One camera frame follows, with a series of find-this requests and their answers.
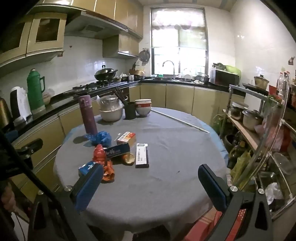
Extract hanging strainer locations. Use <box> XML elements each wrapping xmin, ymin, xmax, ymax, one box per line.
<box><xmin>138</xmin><ymin>48</ymin><xmax>151</xmax><ymax>66</ymax></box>

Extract brass kettle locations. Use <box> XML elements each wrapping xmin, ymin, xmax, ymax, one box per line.
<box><xmin>0</xmin><ymin>96</ymin><xmax>13</xmax><ymax>130</ymax></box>

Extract window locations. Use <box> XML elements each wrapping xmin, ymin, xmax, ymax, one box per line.
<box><xmin>150</xmin><ymin>7</ymin><xmax>208</xmax><ymax>77</ymax></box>

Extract gas stove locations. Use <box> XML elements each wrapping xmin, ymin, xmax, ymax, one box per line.
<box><xmin>72</xmin><ymin>80</ymin><xmax>116</xmax><ymax>92</ymax></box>

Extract black wok with lid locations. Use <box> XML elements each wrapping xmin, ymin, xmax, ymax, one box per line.
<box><xmin>94</xmin><ymin>65</ymin><xmax>118</xmax><ymax>81</ymax></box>

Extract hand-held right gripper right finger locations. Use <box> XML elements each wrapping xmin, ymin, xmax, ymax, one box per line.
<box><xmin>198</xmin><ymin>164</ymin><xmax>275</xmax><ymax>241</ymax></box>

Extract white electric kettle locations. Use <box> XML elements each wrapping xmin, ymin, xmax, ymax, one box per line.
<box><xmin>10</xmin><ymin>86</ymin><xmax>32</xmax><ymax>123</ymax></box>

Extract induction cooker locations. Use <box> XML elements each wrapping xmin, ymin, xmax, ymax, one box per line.
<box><xmin>242</xmin><ymin>83</ymin><xmax>270</xmax><ymax>96</ymax></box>

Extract pink plastic bag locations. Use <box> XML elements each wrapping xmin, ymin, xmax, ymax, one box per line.
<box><xmin>268</xmin><ymin>126</ymin><xmax>290</xmax><ymax>151</ymax></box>

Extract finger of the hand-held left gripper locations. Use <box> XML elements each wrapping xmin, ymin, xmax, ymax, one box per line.
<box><xmin>16</xmin><ymin>138</ymin><xmax>43</xmax><ymax>156</ymax></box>

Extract yellow plastic bag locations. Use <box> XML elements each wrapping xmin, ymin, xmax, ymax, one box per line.
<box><xmin>230</xmin><ymin>149</ymin><xmax>253</xmax><ymax>190</ymax></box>

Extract red plastic wrapper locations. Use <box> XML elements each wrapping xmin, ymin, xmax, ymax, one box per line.
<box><xmin>92</xmin><ymin>144</ymin><xmax>115</xmax><ymax>183</ymax></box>

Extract clear plastic bottle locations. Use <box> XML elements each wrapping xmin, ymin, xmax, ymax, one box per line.
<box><xmin>283</xmin><ymin>71</ymin><xmax>292</xmax><ymax>100</ymax></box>
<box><xmin>277</xmin><ymin>72</ymin><xmax>285</xmax><ymax>96</ymax></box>

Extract beige wall cabinet row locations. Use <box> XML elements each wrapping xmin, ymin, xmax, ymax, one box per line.
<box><xmin>37</xmin><ymin>0</ymin><xmax>144</xmax><ymax>39</ymax></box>

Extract microwave oven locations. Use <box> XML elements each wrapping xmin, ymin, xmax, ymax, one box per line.
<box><xmin>211</xmin><ymin>69</ymin><xmax>240</xmax><ymax>87</ymax></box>

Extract orange fruit peel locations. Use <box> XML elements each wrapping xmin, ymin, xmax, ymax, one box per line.
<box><xmin>122</xmin><ymin>153</ymin><xmax>135</xmax><ymax>165</ymax></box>

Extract white plastic bag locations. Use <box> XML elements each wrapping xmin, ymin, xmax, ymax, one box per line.
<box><xmin>265</xmin><ymin>182</ymin><xmax>284</xmax><ymax>205</ymax></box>

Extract dark pot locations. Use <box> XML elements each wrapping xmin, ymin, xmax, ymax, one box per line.
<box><xmin>231</xmin><ymin>105</ymin><xmax>249</xmax><ymax>121</ymax></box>

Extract beige base cabinets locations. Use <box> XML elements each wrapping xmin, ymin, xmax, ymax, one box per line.
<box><xmin>9</xmin><ymin>82</ymin><xmax>245</xmax><ymax>195</ymax></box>

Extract green plant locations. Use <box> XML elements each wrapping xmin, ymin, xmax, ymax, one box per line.
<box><xmin>211</xmin><ymin>113</ymin><xmax>228</xmax><ymax>137</ymax></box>

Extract grey tablecloth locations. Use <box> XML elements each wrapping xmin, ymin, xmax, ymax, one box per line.
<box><xmin>53</xmin><ymin>107</ymin><xmax>228</xmax><ymax>232</ymax></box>

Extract dark blue box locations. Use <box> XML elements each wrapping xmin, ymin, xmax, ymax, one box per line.
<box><xmin>104</xmin><ymin>142</ymin><xmax>130</xmax><ymax>159</ymax></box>

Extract steel pot with lid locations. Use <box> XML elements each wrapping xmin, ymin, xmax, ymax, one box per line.
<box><xmin>242</xmin><ymin>110</ymin><xmax>264</xmax><ymax>131</ymax></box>

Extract purple thermos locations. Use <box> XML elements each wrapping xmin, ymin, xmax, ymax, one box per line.
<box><xmin>78</xmin><ymin>95</ymin><xmax>98</xmax><ymax>136</ymax></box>

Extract blue plastic bag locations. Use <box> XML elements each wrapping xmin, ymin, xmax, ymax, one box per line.
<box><xmin>84</xmin><ymin>131</ymin><xmax>112</xmax><ymax>147</ymax></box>

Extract green thermos jug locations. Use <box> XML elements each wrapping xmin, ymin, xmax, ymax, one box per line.
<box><xmin>26</xmin><ymin>68</ymin><xmax>46</xmax><ymax>112</ymax></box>

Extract blue packet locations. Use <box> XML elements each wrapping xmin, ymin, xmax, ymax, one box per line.
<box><xmin>78</xmin><ymin>161</ymin><xmax>102</xmax><ymax>178</ymax></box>

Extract beige pot with lid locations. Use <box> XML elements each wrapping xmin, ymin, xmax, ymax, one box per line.
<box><xmin>254</xmin><ymin>75</ymin><xmax>270</xmax><ymax>90</ymax></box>

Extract white rod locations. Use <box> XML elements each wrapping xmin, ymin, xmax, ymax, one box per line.
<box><xmin>151</xmin><ymin>109</ymin><xmax>210</xmax><ymax>133</ymax></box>

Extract clear glass bowl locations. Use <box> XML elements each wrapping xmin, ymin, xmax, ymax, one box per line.
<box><xmin>273</xmin><ymin>152</ymin><xmax>294</xmax><ymax>175</ymax></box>

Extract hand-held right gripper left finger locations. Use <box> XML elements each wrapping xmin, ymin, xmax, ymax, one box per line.
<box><xmin>28</xmin><ymin>163</ymin><xmax>104</xmax><ymax>241</ymax></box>

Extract range hood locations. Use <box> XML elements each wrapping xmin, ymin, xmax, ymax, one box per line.
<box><xmin>65</xmin><ymin>11</ymin><xmax>129</xmax><ymax>40</ymax></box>

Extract person's left hand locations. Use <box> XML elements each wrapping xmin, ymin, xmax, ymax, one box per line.
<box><xmin>0</xmin><ymin>183</ymin><xmax>16</xmax><ymax>212</ymax></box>

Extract glass door wall cabinet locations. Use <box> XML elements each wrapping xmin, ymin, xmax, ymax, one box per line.
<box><xmin>0</xmin><ymin>11</ymin><xmax>67</xmax><ymax>67</ymax></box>

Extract orange box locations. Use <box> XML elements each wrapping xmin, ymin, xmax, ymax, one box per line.
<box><xmin>116</xmin><ymin>131</ymin><xmax>137</xmax><ymax>147</ymax></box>

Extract white and black box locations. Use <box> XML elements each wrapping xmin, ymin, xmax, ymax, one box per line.
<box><xmin>135</xmin><ymin>143</ymin><xmax>150</xmax><ymax>169</ymax></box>

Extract black cable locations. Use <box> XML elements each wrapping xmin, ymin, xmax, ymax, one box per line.
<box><xmin>0</xmin><ymin>130</ymin><xmax>95</xmax><ymax>241</ymax></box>

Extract dark glass bottle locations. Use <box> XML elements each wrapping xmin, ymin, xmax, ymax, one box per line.
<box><xmin>228</xmin><ymin>139</ymin><xmax>243</xmax><ymax>169</ymax></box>

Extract green bag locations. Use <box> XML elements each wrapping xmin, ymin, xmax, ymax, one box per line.
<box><xmin>225</xmin><ymin>65</ymin><xmax>241</xmax><ymax>77</ymax></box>

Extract sink faucet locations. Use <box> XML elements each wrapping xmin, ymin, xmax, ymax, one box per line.
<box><xmin>162</xmin><ymin>60</ymin><xmax>175</xmax><ymax>79</ymax></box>

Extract small beige wall cabinet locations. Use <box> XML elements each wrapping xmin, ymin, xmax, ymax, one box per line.
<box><xmin>102</xmin><ymin>34</ymin><xmax>140</xmax><ymax>59</ymax></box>

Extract metal storage rack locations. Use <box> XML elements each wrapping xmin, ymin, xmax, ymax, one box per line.
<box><xmin>220</xmin><ymin>85</ymin><xmax>296</xmax><ymax>219</ymax></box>

